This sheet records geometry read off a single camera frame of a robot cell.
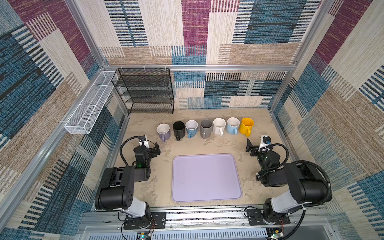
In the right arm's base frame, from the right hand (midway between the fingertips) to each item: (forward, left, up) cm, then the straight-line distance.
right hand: (255, 140), depth 90 cm
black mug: (+12, +46, -1) cm, 47 cm away
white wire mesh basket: (-1, +88, +24) cm, 91 cm away
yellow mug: (+12, +2, -2) cm, 13 cm away
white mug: (+13, +20, -2) cm, 24 cm away
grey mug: (+11, +28, -1) cm, 30 cm away
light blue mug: (+17, +9, -5) cm, 20 cm away
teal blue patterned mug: (+15, +38, -4) cm, 41 cm away
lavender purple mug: (+15, +57, -7) cm, 59 cm away
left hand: (+2, +64, -2) cm, 64 cm away
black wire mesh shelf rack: (+40, +70, +8) cm, 81 cm away
